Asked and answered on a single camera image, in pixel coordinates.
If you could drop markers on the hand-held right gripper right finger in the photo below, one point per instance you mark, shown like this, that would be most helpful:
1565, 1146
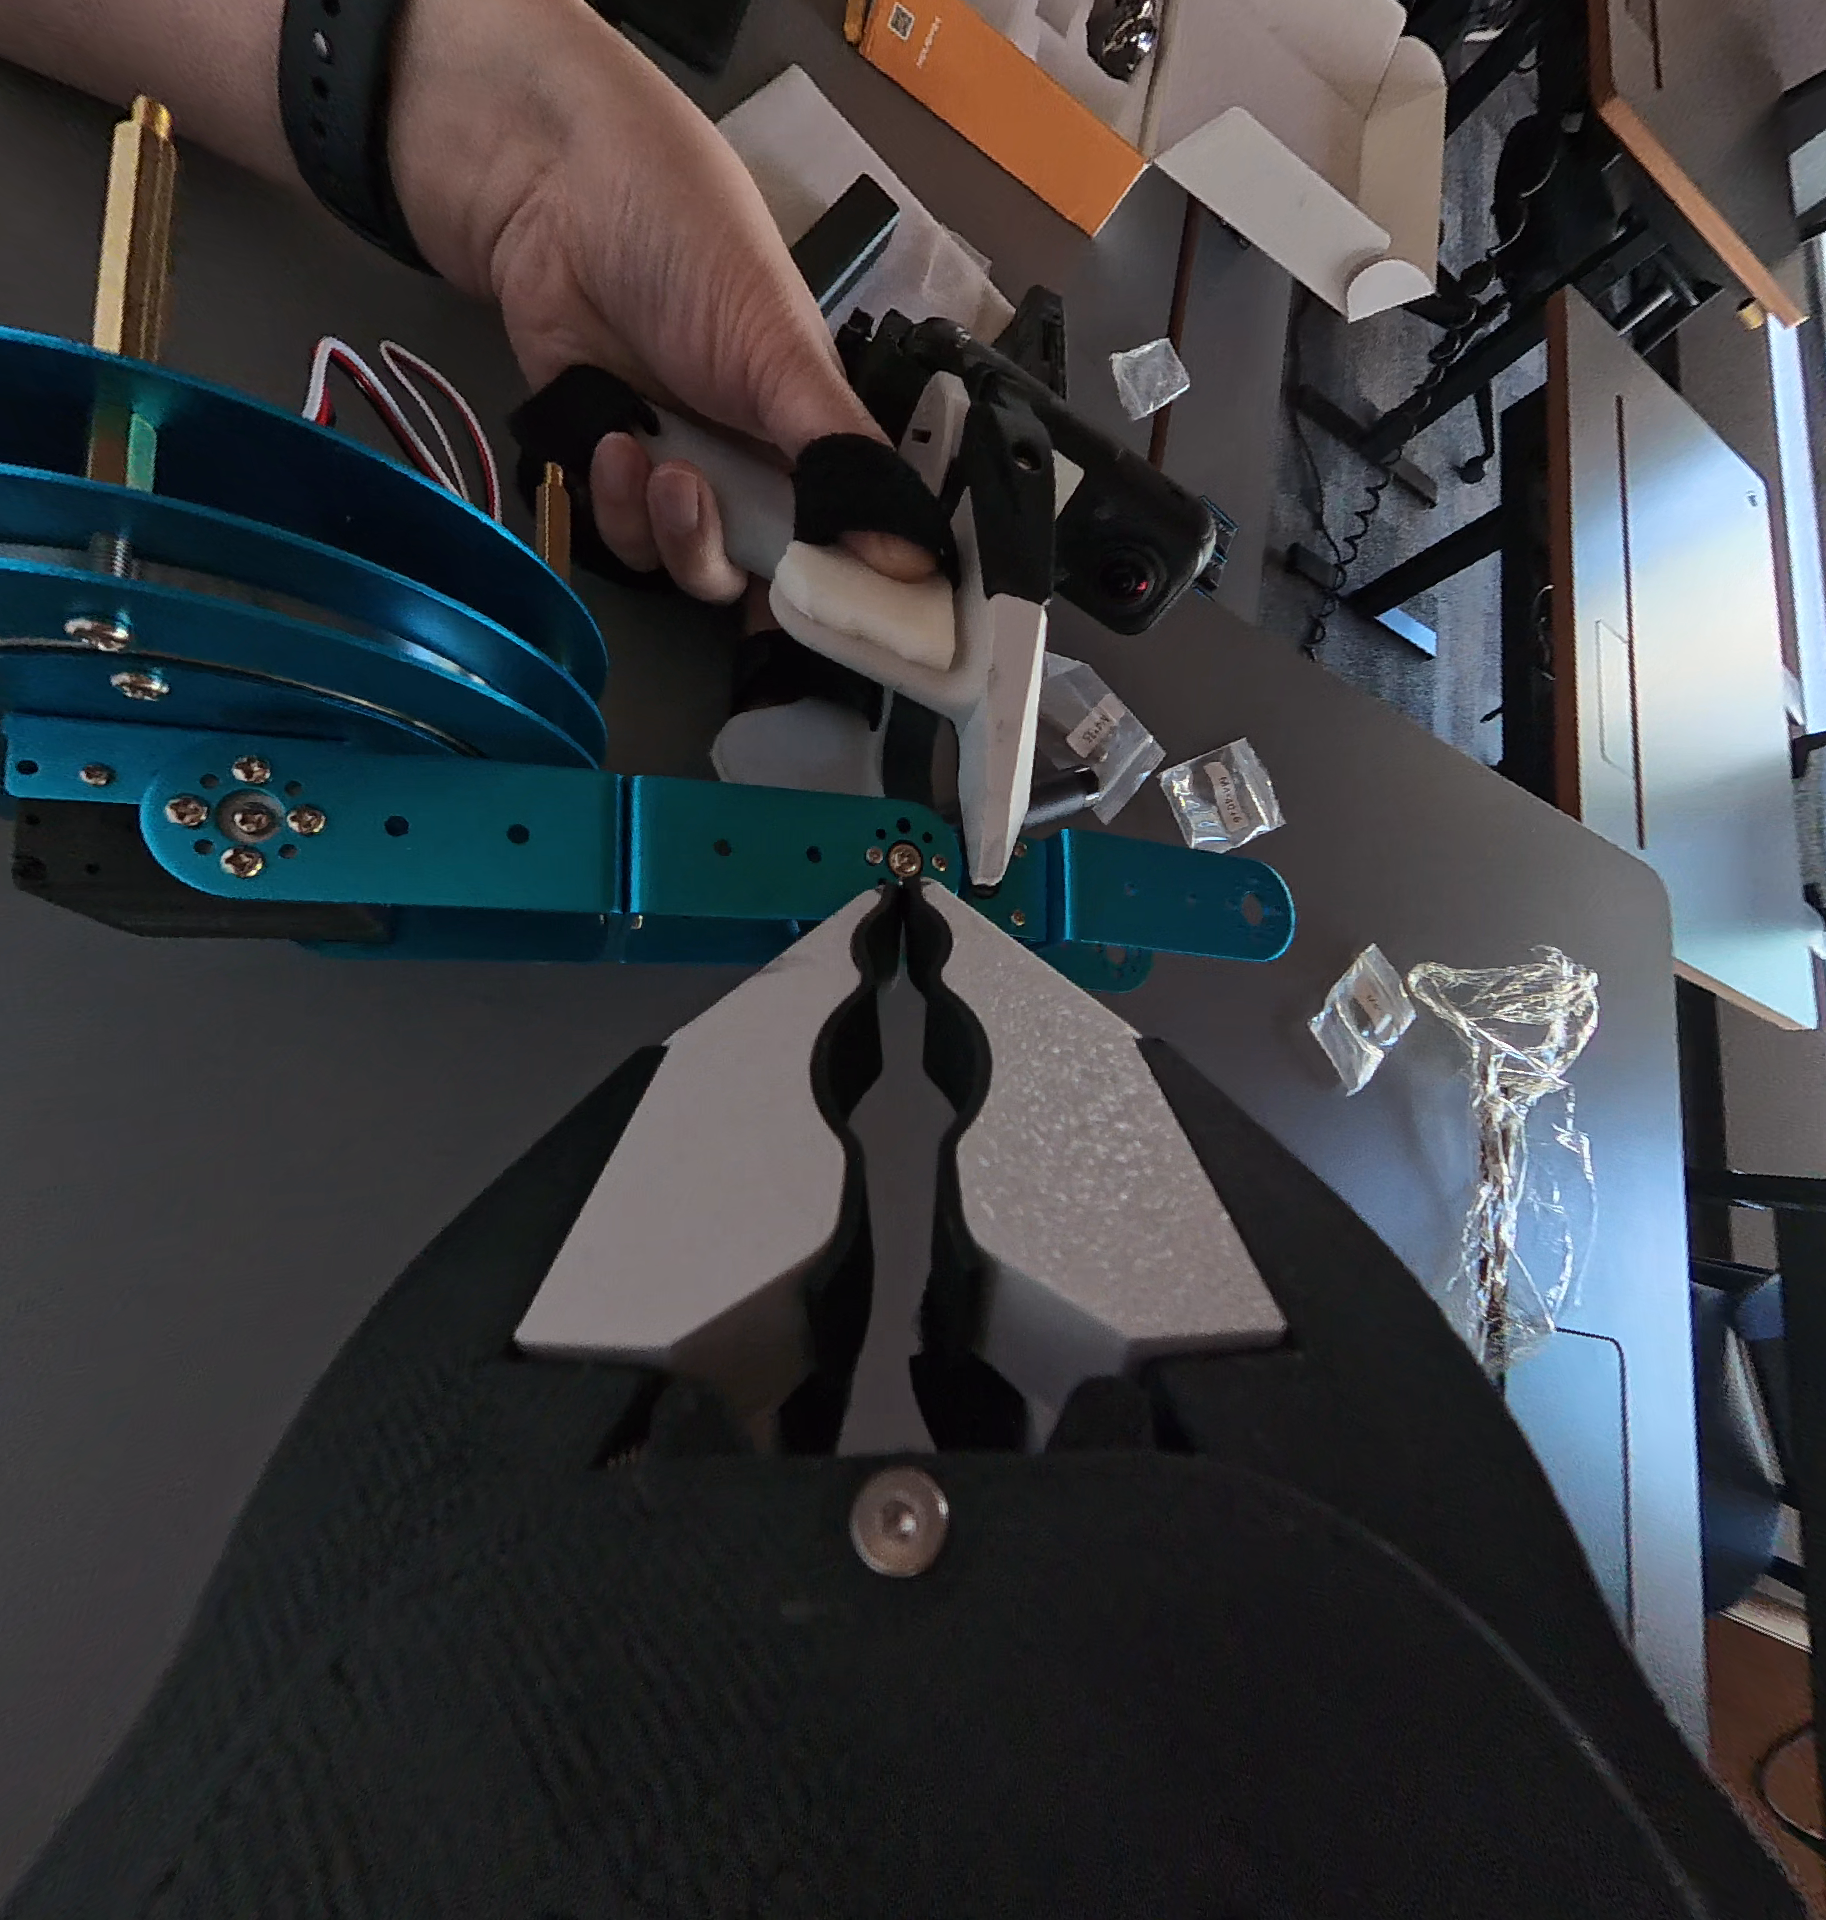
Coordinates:
1109, 1186

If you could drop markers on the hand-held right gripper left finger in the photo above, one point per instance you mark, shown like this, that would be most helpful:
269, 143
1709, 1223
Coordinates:
704, 1186

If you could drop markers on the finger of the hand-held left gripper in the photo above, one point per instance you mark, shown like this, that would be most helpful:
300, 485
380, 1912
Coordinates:
808, 747
999, 736

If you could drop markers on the blue metal toy robot arm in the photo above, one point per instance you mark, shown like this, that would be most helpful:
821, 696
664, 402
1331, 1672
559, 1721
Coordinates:
403, 840

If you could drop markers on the dark grey desk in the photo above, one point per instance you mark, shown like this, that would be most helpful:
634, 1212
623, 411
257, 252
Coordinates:
254, 1125

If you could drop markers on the grey side desk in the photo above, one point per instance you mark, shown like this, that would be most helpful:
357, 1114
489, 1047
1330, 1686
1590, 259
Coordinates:
1678, 646

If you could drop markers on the wood-edged desk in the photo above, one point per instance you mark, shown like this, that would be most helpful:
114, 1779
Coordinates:
1693, 136

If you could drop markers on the person's left hand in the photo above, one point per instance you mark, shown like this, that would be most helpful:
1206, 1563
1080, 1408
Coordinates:
659, 255

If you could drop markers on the black and blue block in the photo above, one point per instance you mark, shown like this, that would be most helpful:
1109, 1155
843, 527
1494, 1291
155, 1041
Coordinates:
849, 231

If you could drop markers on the white open cardboard box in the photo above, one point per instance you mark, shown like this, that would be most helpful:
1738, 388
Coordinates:
1303, 165

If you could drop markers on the crumpled clear plastic wrap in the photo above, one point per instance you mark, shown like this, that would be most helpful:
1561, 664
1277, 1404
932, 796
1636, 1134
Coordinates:
1520, 1141

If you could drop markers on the orange cardboard box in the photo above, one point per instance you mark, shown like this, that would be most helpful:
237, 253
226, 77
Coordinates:
988, 90

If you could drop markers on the white foam sheet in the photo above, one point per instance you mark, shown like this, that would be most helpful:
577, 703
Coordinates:
808, 136

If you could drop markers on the black wristwatch band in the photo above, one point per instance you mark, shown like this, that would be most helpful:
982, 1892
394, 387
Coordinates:
346, 120

